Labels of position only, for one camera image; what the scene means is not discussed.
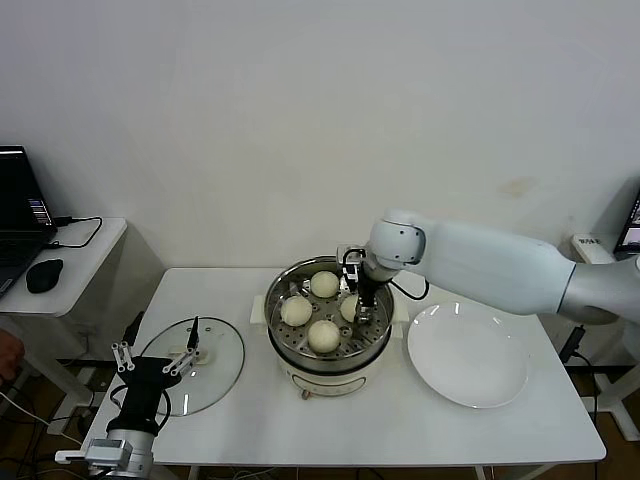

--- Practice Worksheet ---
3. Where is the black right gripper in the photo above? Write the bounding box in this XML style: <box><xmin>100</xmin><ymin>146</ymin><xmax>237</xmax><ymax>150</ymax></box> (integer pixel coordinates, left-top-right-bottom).
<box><xmin>339</xmin><ymin>264</ymin><xmax>384</xmax><ymax>327</ymax></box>

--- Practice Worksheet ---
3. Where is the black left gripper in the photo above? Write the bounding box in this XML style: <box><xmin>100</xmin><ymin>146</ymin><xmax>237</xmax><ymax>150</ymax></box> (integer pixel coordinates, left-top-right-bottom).
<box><xmin>110</xmin><ymin>310</ymin><xmax>202</xmax><ymax>431</ymax></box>

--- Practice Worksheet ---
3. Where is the white steamed baozi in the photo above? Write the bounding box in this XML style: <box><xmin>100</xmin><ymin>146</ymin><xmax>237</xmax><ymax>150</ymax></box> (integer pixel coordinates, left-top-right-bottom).
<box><xmin>279</xmin><ymin>295</ymin><xmax>314</xmax><ymax>328</ymax></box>
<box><xmin>310</xmin><ymin>270</ymin><xmax>340</xmax><ymax>299</ymax></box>
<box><xmin>339</xmin><ymin>294</ymin><xmax>362</xmax><ymax>324</ymax></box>
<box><xmin>306</xmin><ymin>319</ymin><xmax>342</xmax><ymax>354</ymax></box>

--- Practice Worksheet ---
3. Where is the round glass pot lid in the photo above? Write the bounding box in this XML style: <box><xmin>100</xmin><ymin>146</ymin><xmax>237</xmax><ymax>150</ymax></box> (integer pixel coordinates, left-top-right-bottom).
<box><xmin>134</xmin><ymin>316</ymin><xmax>246</xmax><ymax>417</ymax></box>

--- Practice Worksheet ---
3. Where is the black computer mouse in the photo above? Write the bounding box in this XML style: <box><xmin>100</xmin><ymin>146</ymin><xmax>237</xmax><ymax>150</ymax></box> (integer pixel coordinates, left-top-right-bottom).
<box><xmin>25</xmin><ymin>258</ymin><xmax>65</xmax><ymax>295</ymax></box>

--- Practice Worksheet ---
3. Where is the perforated steel steamer basket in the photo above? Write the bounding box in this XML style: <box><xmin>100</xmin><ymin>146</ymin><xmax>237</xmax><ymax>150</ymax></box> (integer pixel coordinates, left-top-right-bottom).
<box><xmin>264</xmin><ymin>255</ymin><xmax>395</xmax><ymax>365</ymax></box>

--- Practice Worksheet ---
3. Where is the cream electric cooker pot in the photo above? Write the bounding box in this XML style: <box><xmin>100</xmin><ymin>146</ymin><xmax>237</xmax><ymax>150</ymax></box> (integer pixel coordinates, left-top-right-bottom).
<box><xmin>249</xmin><ymin>294</ymin><xmax>409</xmax><ymax>402</ymax></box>

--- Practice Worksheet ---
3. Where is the white side desk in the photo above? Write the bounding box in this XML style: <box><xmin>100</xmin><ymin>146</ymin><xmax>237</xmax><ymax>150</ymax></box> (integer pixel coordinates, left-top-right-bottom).
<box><xmin>0</xmin><ymin>217</ymin><xmax>131</xmax><ymax>436</ymax></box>
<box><xmin>571</xmin><ymin>233</ymin><xmax>640</xmax><ymax>442</ymax></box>

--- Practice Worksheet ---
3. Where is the round white plate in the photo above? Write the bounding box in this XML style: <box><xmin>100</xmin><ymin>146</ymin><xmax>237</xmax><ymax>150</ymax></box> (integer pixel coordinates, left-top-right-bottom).
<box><xmin>407</xmin><ymin>302</ymin><xmax>530</xmax><ymax>409</ymax></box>

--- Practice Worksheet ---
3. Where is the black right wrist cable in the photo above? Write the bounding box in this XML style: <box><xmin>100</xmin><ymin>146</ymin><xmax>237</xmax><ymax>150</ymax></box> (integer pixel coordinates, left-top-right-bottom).
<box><xmin>388</xmin><ymin>276</ymin><xmax>430</xmax><ymax>301</ymax></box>

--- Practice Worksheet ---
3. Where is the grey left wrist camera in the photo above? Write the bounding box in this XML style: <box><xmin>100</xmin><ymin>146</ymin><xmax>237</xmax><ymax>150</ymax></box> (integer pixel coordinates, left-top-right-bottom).
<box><xmin>54</xmin><ymin>437</ymin><xmax>135</xmax><ymax>467</ymax></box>

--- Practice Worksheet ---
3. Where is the white floor cable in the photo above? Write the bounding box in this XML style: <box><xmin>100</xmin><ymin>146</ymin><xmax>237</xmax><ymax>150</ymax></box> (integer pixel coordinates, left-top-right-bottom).
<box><xmin>0</xmin><ymin>389</ymin><xmax>84</xmax><ymax>446</ymax></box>

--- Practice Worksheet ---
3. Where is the black laptop cable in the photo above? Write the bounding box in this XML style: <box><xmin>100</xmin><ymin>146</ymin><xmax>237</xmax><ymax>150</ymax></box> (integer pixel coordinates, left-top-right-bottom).
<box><xmin>49</xmin><ymin>216</ymin><xmax>106</xmax><ymax>250</ymax></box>

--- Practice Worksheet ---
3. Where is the black adapter cable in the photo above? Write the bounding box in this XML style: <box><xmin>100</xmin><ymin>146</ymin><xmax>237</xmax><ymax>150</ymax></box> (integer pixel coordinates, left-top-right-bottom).
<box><xmin>558</xmin><ymin>324</ymin><xmax>601</xmax><ymax>426</ymax></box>

